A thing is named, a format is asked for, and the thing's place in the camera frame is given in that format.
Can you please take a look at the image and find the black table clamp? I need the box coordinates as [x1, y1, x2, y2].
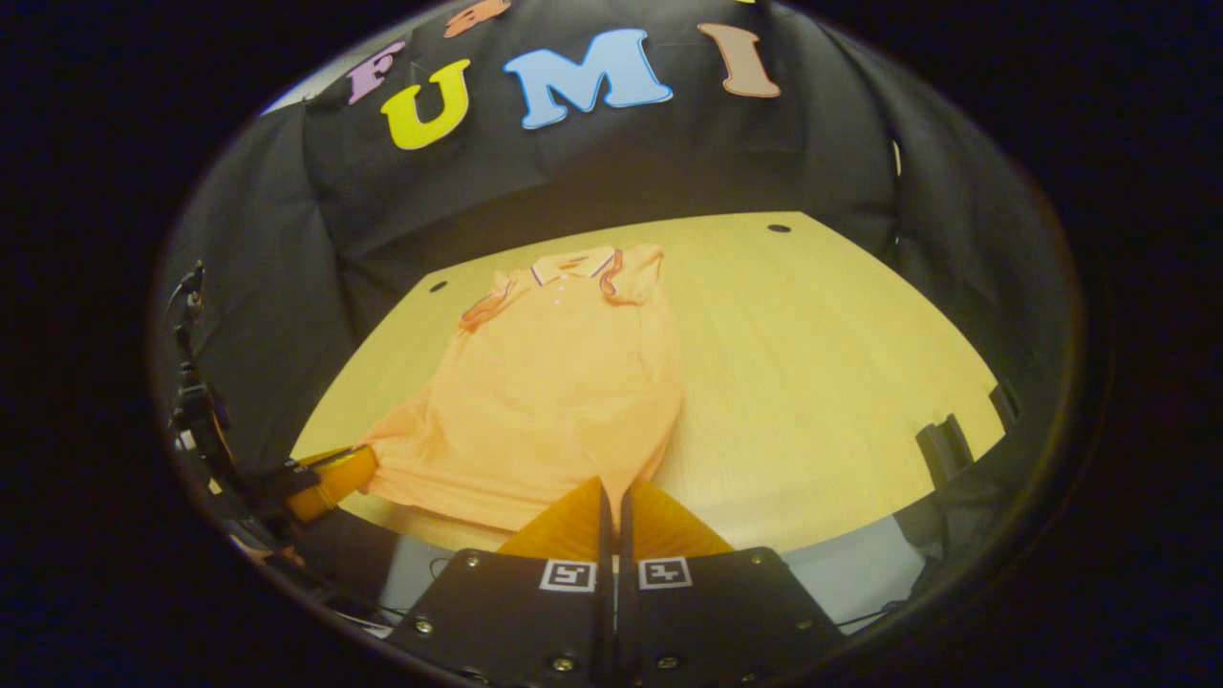
[915, 413, 976, 488]

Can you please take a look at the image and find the orange polo T-shirt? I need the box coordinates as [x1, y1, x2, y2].
[358, 244, 686, 533]

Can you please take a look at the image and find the black backdrop cloth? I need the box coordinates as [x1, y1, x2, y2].
[158, 0, 1081, 536]

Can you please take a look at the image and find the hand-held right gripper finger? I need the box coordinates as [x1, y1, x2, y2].
[616, 478, 842, 687]
[387, 476, 612, 685]

